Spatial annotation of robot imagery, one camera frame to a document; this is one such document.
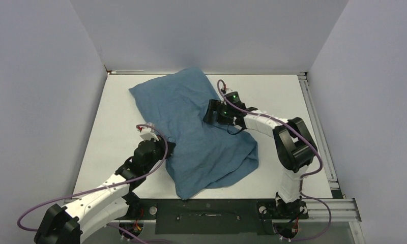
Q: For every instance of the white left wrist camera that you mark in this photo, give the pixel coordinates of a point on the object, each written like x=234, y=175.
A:
x=147, y=132

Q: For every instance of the blue pillowcase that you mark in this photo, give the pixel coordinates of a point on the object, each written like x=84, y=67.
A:
x=205, y=156

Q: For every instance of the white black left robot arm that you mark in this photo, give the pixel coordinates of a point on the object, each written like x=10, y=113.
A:
x=74, y=222

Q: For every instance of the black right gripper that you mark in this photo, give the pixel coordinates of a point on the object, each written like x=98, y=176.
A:
x=216, y=105

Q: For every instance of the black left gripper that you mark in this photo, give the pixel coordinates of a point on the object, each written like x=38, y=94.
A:
x=161, y=143

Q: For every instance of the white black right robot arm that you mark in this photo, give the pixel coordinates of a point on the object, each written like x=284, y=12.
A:
x=294, y=145

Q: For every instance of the aluminium frame rail right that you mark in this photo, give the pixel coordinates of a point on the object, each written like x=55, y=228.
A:
x=319, y=133

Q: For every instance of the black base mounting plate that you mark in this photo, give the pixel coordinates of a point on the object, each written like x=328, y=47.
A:
x=213, y=216

